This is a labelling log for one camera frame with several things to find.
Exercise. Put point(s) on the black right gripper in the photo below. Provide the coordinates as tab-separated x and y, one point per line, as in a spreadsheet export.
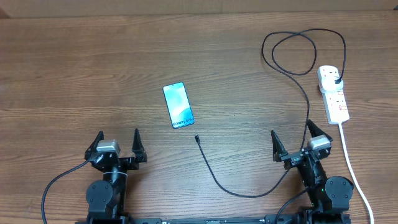
291	158

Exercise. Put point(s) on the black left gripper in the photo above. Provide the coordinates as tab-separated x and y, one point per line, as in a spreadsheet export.
131	163

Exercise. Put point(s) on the smartphone with blue screen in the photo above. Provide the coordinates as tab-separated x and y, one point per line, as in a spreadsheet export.
178	105

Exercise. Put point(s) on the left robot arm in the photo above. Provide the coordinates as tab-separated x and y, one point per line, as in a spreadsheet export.
106	197

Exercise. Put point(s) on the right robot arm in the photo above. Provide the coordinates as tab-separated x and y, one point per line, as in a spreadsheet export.
329	196

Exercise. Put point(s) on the white charger plug adapter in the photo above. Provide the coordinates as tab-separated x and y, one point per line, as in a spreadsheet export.
328	84

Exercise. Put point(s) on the white power strip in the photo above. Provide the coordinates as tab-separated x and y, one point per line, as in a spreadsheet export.
334	102

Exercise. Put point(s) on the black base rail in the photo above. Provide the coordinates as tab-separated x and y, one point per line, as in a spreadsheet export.
214	221

